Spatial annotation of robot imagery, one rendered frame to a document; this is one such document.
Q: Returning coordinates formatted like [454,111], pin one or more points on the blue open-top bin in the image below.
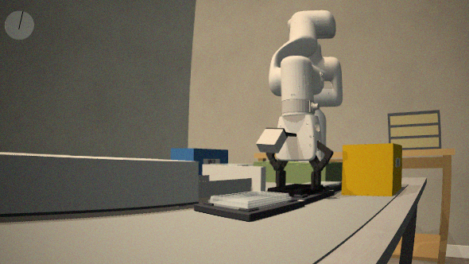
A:
[204,156]

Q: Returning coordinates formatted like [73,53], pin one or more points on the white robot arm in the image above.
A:
[296,67]

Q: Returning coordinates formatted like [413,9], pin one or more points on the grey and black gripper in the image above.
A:
[303,147]

